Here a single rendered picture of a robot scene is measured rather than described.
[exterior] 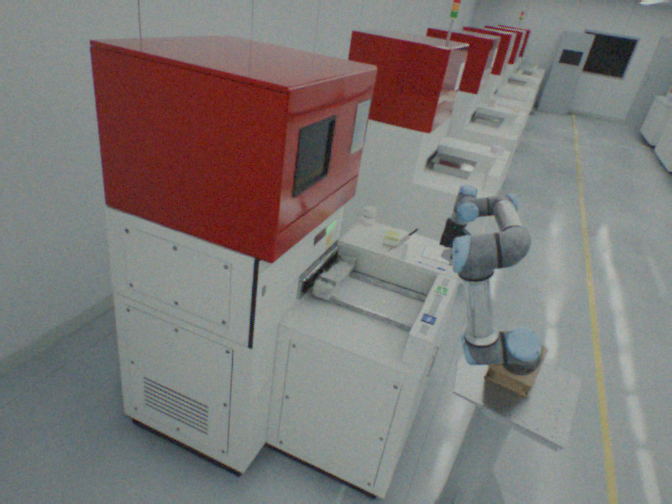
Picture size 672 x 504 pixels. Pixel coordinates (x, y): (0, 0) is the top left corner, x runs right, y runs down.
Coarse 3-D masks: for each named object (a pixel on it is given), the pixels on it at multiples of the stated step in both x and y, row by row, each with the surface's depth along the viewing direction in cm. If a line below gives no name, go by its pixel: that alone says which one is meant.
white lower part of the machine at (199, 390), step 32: (128, 320) 211; (160, 320) 203; (128, 352) 221; (160, 352) 211; (192, 352) 203; (224, 352) 195; (256, 352) 191; (128, 384) 231; (160, 384) 222; (192, 384) 211; (224, 384) 203; (256, 384) 203; (160, 416) 231; (192, 416) 221; (224, 416) 212; (256, 416) 215; (192, 448) 235; (224, 448) 221; (256, 448) 230
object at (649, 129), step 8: (656, 96) 1110; (656, 104) 1096; (664, 104) 1015; (648, 112) 1143; (656, 112) 1072; (664, 112) 1006; (648, 120) 1120; (656, 120) 1049; (664, 120) 1007; (648, 128) 1094; (656, 128) 1026; (664, 128) 1012; (648, 136) 1070; (656, 136) 1024; (656, 144) 1030
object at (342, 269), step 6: (342, 264) 244; (348, 264) 244; (336, 270) 237; (342, 270) 238; (348, 270) 239; (336, 276) 233; (342, 276) 233; (324, 282) 226; (336, 288) 226; (312, 294) 221; (318, 294) 219; (324, 294) 218; (330, 294) 220
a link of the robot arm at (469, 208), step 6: (462, 198) 191; (468, 198) 189; (474, 198) 187; (480, 198) 186; (486, 198) 185; (462, 204) 186; (468, 204) 184; (474, 204) 185; (480, 204) 185; (486, 204) 184; (462, 210) 184; (468, 210) 184; (474, 210) 183; (480, 210) 185; (486, 210) 184; (462, 216) 185; (468, 216) 185; (474, 216) 184; (480, 216) 187
